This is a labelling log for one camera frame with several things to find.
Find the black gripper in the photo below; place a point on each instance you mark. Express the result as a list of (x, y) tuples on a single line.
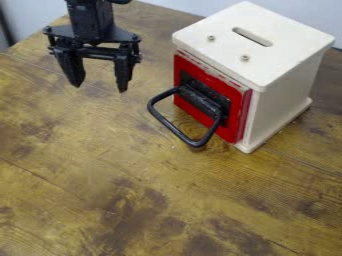
[(94, 37)]

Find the black metal drawer handle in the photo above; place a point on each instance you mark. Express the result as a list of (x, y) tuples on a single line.
[(202, 102)]

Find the red wooden drawer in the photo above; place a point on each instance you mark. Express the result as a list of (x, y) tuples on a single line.
[(233, 90)]

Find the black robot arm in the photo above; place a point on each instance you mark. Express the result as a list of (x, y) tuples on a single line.
[(94, 37)]

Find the white wooden box cabinet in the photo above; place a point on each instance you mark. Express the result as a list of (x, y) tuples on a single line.
[(263, 52)]

